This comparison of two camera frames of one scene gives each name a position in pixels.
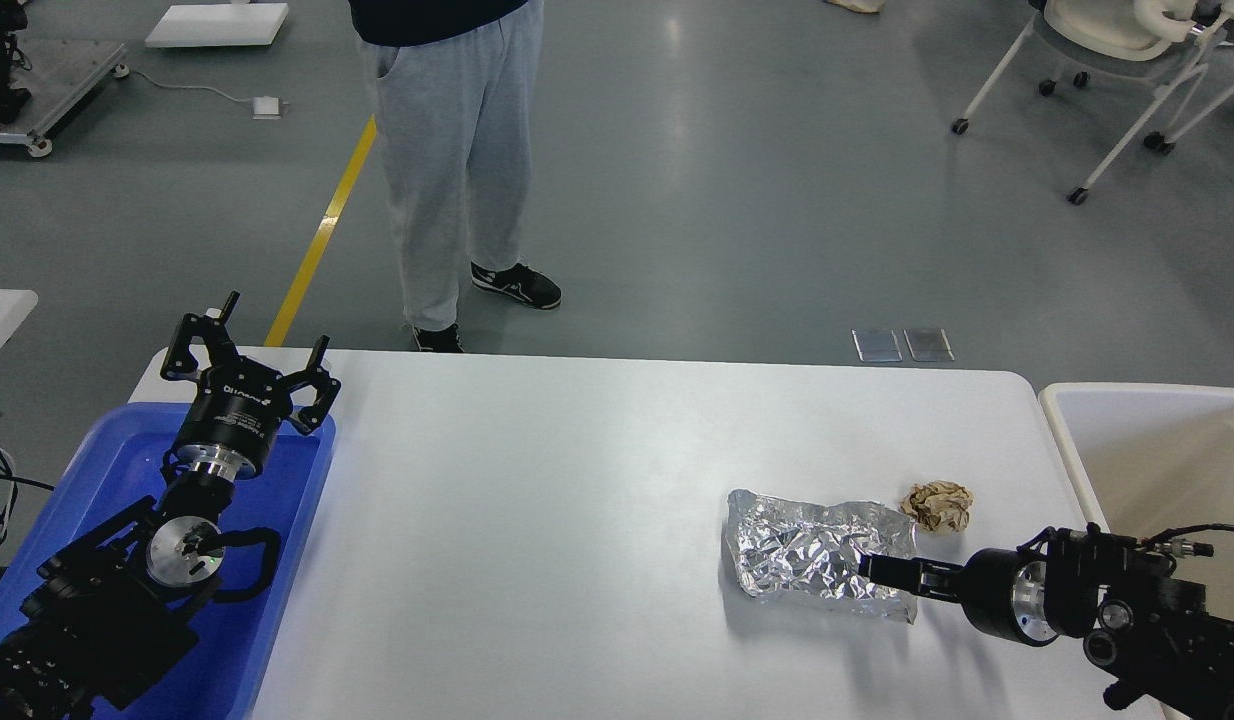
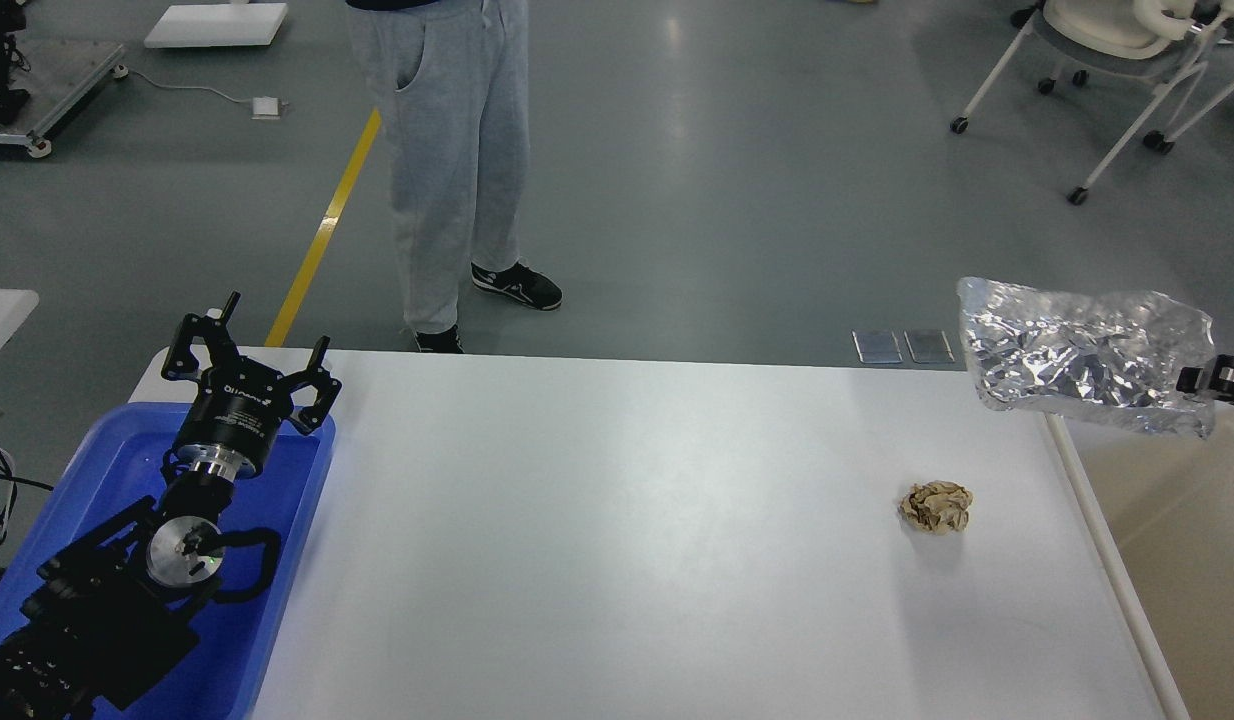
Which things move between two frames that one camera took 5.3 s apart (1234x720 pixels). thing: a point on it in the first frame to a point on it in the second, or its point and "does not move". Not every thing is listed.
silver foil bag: x=808 y=553 to x=1107 y=358
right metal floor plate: x=929 y=345 does not move
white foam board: x=209 y=25 does not move
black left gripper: x=239 y=406 does not move
